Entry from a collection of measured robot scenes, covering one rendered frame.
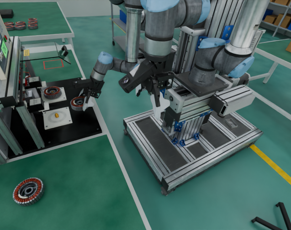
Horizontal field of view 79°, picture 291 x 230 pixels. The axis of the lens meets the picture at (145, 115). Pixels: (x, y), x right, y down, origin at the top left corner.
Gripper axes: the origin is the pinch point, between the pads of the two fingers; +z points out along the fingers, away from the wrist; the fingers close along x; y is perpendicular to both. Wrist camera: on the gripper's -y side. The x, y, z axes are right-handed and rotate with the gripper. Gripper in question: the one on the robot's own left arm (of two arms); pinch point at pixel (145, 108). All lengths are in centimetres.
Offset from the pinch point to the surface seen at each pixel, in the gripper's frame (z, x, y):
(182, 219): 115, -18, 33
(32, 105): 23, 50, -38
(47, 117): 37, 55, -34
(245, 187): 115, -25, 103
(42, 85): 27, 76, -31
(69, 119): 37, 48, -23
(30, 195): 39, 10, -47
